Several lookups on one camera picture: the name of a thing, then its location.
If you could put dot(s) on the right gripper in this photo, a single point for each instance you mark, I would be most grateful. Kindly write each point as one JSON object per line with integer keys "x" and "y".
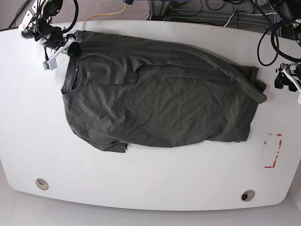
{"x": 70, "y": 43}

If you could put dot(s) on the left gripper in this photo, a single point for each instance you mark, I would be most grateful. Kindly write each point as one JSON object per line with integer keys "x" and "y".
{"x": 288, "y": 75}

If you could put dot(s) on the dark grey t-shirt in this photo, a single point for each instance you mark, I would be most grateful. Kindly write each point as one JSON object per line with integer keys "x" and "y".
{"x": 127, "y": 90}

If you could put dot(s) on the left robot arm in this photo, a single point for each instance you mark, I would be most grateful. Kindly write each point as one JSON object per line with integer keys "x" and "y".
{"x": 289, "y": 14}

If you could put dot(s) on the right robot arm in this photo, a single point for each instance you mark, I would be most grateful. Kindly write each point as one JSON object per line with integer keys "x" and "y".
{"x": 36, "y": 25}

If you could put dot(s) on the red tape rectangle marking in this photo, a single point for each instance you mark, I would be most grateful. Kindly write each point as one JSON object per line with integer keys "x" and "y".
{"x": 271, "y": 149}

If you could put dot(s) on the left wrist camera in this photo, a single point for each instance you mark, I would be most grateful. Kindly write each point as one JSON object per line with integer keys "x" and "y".
{"x": 299, "y": 99}

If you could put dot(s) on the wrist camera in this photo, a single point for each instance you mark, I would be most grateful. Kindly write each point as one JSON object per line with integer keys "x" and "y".
{"x": 299, "y": 99}
{"x": 50, "y": 65}

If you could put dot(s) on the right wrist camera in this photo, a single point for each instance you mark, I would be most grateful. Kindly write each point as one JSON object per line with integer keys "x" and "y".
{"x": 50, "y": 65}

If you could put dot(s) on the right table cable grommet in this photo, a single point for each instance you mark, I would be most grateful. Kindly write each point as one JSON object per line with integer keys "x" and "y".
{"x": 247, "y": 195}

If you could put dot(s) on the table cable grommet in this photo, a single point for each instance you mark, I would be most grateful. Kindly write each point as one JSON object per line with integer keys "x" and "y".
{"x": 42, "y": 184}
{"x": 247, "y": 195}

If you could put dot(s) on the left table cable grommet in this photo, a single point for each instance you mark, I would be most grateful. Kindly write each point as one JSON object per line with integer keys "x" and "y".
{"x": 42, "y": 184}

